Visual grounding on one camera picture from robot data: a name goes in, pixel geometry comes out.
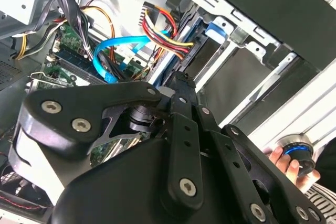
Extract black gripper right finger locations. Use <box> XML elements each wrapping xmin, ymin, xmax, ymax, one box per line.
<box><xmin>183</xmin><ymin>73</ymin><xmax>328</xmax><ymax>224</ymax></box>

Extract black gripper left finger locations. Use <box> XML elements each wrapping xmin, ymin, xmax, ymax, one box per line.
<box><xmin>22</xmin><ymin>71</ymin><xmax>205</xmax><ymax>210</ymax></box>

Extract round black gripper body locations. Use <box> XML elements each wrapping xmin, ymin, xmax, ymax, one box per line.
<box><xmin>49</xmin><ymin>136</ymin><xmax>310</xmax><ymax>224</ymax></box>

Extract round black tool blue ring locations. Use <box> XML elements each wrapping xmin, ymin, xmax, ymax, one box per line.
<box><xmin>275</xmin><ymin>134</ymin><xmax>316</xmax><ymax>178</ymax></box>

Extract blue data wire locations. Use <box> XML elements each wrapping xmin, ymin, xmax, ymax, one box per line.
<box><xmin>92</xmin><ymin>35</ymin><xmax>152</xmax><ymax>85</ymax></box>

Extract multicoloured power wire black connector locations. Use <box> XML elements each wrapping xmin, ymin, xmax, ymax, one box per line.
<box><xmin>137</xmin><ymin>1</ymin><xmax>197</xmax><ymax>61</ymax></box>

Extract hard disk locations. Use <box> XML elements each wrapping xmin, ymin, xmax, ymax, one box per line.
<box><xmin>153</xmin><ymin>15</ymin><xmax>266</xmax><ymax>91</ymax></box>

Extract person's hand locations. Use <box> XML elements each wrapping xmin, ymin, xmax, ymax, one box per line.
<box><xmin>262</xmin><ymin>146</ymin><xmax>321</xmax><ymax>194</ymax></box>

